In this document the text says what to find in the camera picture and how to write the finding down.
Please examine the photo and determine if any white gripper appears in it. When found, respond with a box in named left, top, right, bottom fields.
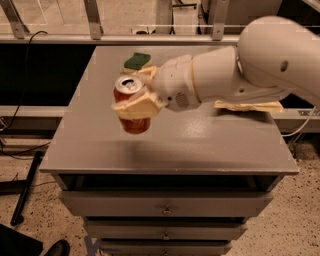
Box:
left=111, top=55, right=200, bottom=120

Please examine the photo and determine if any red coke can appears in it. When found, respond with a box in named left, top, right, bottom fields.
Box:
left=112, top=75, right=151, bottom=135

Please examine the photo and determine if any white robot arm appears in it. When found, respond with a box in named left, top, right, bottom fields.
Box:
left=112, top=16, right=320, bottom=120

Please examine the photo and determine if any green yellow sponge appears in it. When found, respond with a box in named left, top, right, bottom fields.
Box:
left=123, top=52, right=151, bottom=74

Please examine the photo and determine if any grey drawer cabinet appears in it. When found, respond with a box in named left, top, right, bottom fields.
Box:
left=39, top=45, right=300, bottom=256

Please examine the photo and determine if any top grey drawer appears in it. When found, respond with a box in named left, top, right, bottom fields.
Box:
left=60, top=191, right=273, bottom=217

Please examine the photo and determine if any grey drawer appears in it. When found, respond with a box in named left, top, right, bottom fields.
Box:
left=99, top=239, right=232, bottom=256
left=60, top=191, right=273, bottom=217
left=84, top=219, right=247, bottom=241

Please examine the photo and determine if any middle grey drawer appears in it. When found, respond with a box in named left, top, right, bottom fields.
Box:
left=84, top=219, right=247, bottom=241

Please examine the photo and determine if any black metal stand leg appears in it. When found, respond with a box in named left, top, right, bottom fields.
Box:
left=0, top=151, right=43, bottom=226

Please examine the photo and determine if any bottom grey drawer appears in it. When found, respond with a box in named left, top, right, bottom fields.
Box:
left=99, top=239, right=232, bottom=256

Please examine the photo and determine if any black shoe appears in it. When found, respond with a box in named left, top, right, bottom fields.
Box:
left=44, top=239, right=70, bottom=256

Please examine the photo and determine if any black cable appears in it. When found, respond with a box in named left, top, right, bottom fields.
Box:
left=0, top=30, right=52, bottom=160

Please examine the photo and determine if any metal railing frame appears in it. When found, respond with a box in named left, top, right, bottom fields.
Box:
left=0, top=0, right=239, bottom=45

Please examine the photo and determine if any white cable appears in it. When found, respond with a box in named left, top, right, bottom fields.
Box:
left=281, top=106, right=317, bottom=138

